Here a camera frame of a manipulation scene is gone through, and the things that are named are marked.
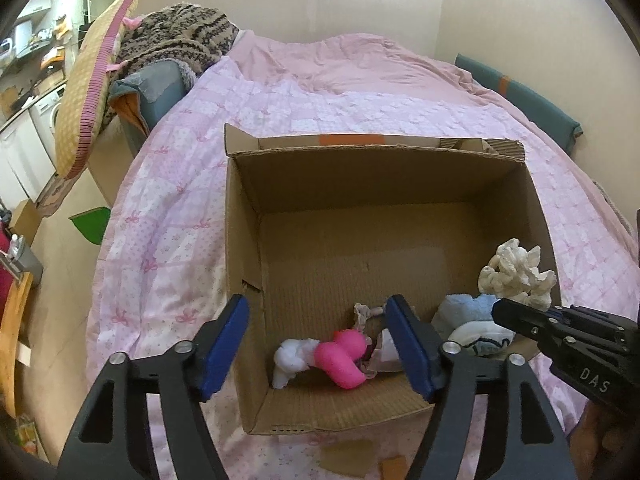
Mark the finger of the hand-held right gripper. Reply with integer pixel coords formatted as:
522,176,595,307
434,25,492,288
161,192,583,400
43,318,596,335
547,304,638,333
491,298,553,343

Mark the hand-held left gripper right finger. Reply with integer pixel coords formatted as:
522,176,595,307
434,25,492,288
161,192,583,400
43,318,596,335
384,294,566,480

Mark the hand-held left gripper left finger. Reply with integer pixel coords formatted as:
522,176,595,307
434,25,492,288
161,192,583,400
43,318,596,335
57,294,251,480

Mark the clear plastic bag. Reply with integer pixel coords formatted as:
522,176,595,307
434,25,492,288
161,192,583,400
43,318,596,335
372,330,406,374

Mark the light blue sock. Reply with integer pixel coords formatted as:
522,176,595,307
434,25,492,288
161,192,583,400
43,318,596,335
431,292,516,359

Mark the white plush toy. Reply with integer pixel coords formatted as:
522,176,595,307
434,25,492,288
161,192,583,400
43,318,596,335
272,337,321,390

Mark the brown cardboard box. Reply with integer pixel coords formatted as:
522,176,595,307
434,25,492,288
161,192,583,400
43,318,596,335
223,122,561,436

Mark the person's right hand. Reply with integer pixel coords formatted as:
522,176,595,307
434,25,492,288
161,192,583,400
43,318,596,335
570,400,640,480

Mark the tan cardboard strip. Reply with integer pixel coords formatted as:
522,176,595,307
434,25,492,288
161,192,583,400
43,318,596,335
380,456,409,480

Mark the brown cardboard piece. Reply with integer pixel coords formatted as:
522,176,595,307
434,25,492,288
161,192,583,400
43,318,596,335
320,440,377,479

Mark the green leaf-shaped mat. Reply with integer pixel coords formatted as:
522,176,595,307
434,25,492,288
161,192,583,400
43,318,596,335
69,206,111,246

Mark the teal bed board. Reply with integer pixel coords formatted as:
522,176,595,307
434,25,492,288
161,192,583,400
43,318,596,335
454,53,584,154

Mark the grey box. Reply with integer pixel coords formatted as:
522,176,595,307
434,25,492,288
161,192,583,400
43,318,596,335
9,235,44,282

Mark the patterned floor mat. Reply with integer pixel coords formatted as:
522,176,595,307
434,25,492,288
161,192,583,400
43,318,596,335
35,175,67,219

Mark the red cloth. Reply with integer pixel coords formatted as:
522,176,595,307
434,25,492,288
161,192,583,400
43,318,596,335
0,230,17,311

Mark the pink patterned bed blanket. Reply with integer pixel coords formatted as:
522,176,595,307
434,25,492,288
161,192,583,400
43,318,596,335
85,34,640,480

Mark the blue-grey cushion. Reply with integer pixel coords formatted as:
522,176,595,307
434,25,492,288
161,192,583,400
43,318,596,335
107,59,197,139

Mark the white kitchen cabinet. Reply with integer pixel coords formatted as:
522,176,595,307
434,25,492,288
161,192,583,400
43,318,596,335
0,120,42,206

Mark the yellow cushion with pink trim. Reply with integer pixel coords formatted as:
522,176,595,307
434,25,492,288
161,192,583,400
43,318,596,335
52,0,140,181

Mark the white washing machine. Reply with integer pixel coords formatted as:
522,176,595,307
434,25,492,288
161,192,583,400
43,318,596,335
27,85,69,161

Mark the patterned knitted blanket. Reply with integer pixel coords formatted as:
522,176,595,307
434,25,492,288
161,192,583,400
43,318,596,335
117,3,242,74

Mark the beige woven strap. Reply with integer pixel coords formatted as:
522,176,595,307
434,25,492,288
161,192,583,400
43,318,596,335
592,180,637,242

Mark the wooden chair frame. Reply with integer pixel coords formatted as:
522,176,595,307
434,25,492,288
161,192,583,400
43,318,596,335
0,270,36,413

